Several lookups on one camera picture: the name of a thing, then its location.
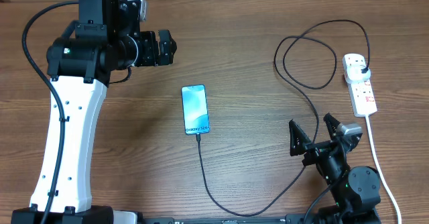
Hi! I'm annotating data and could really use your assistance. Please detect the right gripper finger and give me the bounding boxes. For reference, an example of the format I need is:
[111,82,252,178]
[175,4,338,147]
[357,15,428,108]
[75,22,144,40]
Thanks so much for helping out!
[289,120,311,156]
[323,113,341,140]

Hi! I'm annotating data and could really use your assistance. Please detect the blue Galaxy smartphone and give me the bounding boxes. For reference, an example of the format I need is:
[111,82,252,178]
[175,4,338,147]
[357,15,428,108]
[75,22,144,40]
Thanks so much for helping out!
[181,85,210,135]

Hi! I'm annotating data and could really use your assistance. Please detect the black USB charging cable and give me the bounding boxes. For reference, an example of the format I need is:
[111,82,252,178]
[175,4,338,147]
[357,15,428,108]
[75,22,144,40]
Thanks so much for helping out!
[195,19,371,217]

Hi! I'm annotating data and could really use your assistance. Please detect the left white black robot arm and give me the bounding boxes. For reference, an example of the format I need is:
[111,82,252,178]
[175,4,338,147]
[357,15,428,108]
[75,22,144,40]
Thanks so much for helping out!
[11,0,177,223]

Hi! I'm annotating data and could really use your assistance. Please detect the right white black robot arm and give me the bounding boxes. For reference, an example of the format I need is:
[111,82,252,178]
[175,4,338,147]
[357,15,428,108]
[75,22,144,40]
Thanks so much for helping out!
[285,113,381,224]

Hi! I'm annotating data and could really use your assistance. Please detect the white charger plug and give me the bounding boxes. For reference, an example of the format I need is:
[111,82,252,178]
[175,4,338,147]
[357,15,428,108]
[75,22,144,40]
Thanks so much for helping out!
[345,66,371,85]

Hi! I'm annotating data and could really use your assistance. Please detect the white power strip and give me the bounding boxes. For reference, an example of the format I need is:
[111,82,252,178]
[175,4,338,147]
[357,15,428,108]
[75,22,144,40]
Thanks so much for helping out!
[342,53,377,117]

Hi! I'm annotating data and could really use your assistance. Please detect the white power strip cord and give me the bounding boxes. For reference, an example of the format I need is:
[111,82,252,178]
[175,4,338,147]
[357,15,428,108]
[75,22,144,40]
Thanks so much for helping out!
[364,115,403,224]

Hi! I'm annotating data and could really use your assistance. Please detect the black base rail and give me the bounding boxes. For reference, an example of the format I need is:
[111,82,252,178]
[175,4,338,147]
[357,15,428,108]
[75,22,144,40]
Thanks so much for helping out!
[113,210,381,224]

